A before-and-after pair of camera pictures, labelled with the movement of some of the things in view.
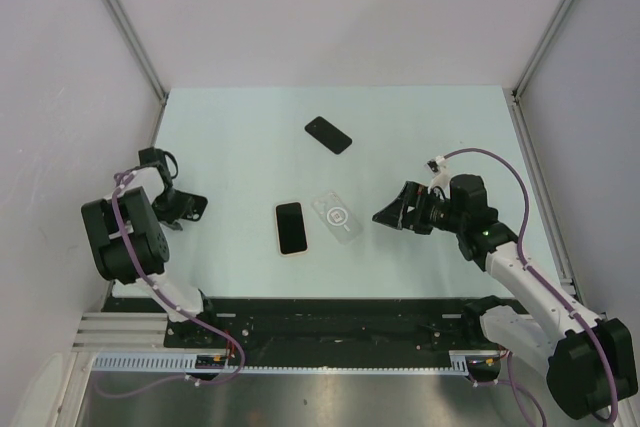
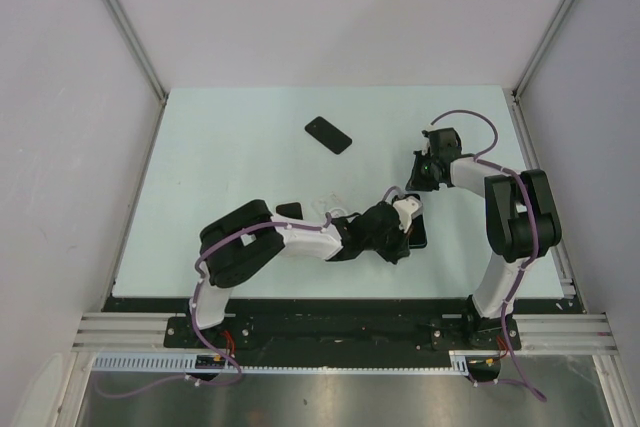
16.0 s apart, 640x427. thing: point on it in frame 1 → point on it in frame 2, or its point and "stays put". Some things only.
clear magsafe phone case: x=333 y=210 stays put
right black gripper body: x=423 y=199 → x=423 y=176
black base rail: x=318 y=326 stays put
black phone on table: x=328 y=135 stays put
